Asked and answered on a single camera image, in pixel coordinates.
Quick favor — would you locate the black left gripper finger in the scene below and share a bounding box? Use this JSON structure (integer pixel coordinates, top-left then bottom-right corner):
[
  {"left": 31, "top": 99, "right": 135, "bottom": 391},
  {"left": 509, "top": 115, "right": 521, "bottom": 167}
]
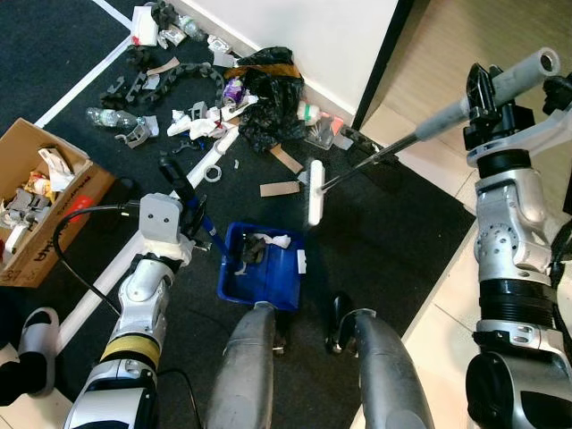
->
[
  {"left": 179, "top": 174, "right": 214, "bottom": 226},
  {"left": 159, "top": 156, "right": 202, "bottom": 214}
]

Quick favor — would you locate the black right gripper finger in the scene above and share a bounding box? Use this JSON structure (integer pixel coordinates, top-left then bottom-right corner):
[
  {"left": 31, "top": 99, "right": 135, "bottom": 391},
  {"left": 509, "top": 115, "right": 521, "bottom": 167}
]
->
[{"left": 468, "top": 64, "right": 503, "bottom": 115}]

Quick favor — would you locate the grey handled white hand brush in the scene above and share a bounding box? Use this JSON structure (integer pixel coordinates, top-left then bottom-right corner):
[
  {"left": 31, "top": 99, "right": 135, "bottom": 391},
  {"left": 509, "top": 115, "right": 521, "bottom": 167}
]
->
[{"left": 304, "top": 46, "right": 562, "bottom": 226}]

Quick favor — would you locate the blue plastic dustpan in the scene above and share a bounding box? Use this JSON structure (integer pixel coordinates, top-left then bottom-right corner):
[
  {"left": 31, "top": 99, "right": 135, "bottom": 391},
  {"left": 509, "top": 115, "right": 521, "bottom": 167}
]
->
[{"left": 190, "top": 207, "right": 307, "bottom": 312}]

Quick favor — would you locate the white plastic scrap pile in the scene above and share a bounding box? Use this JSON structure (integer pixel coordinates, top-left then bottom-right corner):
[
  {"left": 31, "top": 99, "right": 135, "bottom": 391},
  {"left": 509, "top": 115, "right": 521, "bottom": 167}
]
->
[{"left": 168, "top": 103, "right": 240, "bottom": 142}]

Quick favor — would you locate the white crumpled paper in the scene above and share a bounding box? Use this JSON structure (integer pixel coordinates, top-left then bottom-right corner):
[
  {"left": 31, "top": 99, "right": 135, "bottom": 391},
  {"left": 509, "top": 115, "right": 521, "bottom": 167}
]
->
[{"left": 259, "top": 232, "right": 296, "bottom": 253}]

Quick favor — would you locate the brown cardboard strip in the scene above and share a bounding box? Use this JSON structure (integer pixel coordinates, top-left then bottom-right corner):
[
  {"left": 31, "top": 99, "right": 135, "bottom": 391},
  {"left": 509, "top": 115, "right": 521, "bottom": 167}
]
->
[
  {"left": 268, "top": 143, "right": 305, "bottom": 175},
  {"left": 259, "top": 181, "right": 303, "bottom": 198}
]

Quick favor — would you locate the large clear plastic bottle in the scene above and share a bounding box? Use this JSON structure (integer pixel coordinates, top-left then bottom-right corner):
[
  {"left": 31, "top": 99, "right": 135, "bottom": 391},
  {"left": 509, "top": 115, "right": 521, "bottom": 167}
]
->
[{"left": 85, "top": 107, "right": 144, "bottom": 130}]

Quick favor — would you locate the purple can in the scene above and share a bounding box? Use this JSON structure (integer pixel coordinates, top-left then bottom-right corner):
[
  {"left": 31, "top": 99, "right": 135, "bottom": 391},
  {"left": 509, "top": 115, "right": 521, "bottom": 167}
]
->
[{"left": 223, "top": 79, "right": 245, "bottom": 106}]

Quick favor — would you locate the black garbage bag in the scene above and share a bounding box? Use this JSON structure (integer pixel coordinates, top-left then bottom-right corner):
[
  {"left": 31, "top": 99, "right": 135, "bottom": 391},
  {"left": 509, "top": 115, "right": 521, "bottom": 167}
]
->
[{"left": 223, "top": 46, "right": 309, "bottom": 153}]

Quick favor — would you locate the crushed clear plastic container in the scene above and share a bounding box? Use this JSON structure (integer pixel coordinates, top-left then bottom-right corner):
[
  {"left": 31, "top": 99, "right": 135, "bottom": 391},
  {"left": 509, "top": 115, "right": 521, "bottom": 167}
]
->
[{"left": 304, "top": 121, "right": 336, "bottom": 151}]

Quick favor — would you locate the brown cardboard box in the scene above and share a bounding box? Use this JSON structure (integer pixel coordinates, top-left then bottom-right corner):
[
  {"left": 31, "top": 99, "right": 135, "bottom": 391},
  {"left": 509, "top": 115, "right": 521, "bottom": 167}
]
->
[{"left": 0, "top": 118, "right": 117, "bottom": 289}]

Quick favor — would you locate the green label plastic bottle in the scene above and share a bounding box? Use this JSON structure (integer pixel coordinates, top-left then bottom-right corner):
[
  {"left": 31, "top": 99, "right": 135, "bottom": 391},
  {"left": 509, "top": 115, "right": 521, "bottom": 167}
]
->
[{"left": 298, "top": 100, "right": 321, "bottom": 124}]

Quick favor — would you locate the silver left robot leg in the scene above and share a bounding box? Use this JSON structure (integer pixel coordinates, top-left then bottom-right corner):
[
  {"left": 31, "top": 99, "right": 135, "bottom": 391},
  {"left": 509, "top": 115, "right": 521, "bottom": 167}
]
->
[{"left": 206, "top": 302, "right": 287, "bottom": 429}]

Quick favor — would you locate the silver robot leg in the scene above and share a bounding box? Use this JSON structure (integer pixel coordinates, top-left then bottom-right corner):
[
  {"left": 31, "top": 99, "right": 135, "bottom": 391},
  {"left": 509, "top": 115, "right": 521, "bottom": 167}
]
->
[
  {"left": 206, "top": 302, "right": 287, "bottom": 429},
  {"left": 326, "top": 295, "right": 436, "bottom": 429}
]

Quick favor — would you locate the small clear plastic bottle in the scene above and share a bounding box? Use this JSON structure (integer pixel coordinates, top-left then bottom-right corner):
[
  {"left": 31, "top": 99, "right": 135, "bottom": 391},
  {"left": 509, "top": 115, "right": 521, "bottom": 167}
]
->
[{"left": 174, "top": 13, "right": 206, "bottom": 38}]

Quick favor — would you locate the white carton with red print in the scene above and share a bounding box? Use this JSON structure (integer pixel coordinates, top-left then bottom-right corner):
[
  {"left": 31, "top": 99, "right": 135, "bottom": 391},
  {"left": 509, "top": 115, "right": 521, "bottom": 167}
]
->
[{"left": 130, "top": 4, "right": 162, "bottom": 47}]

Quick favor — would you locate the grey slipper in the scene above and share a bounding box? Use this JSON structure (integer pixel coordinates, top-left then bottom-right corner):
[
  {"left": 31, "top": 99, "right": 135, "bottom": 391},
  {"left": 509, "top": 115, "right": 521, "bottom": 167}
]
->
[{"left": 18, "top": 307, "right": 61, "bottom": 396}]

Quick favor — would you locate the silver right robot leg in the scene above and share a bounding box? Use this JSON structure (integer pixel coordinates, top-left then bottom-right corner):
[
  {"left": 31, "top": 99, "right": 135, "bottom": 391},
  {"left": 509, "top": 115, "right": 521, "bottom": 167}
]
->
[{"left": 326, "top": 295, "right": 436, "bottom": 429}]

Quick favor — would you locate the person leg in black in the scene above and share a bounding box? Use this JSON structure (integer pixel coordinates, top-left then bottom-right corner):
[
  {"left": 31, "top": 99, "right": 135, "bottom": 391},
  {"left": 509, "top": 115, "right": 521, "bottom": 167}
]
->
[{"left": 0, "top": 353, "right": 41, "bottom": 408}]

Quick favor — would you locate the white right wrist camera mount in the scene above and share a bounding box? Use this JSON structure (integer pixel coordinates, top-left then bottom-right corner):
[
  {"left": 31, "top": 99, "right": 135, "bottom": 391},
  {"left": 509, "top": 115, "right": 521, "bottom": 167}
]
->
[{"left": 469, "top": 85, "right": 572, "bottom": 171}]

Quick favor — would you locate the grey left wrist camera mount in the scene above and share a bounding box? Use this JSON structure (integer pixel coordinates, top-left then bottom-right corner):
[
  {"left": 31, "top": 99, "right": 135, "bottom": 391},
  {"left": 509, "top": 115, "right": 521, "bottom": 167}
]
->
[{"left": 139, "top": 192, "right": 196, "bottom": 265}]

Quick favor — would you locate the grey plastic bracket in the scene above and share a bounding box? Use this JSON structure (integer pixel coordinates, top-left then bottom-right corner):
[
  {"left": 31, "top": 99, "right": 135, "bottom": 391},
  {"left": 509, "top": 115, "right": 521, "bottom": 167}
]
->
[{"left": 116, "top": 121, "right": 160, "bottom": 148}]

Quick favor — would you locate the black plastic cable chain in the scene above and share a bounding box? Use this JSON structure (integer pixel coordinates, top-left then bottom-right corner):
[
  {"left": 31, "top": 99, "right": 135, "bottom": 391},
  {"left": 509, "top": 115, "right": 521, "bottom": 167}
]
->
[{"left": 98, "top": 58, "right": 229, "bottom": 106}]

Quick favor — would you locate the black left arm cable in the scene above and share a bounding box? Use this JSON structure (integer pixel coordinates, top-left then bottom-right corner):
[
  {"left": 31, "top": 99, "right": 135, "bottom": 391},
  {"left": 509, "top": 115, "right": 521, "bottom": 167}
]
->
[{"left": 52, "top": 204, "right": 148, "bottom": 315}]

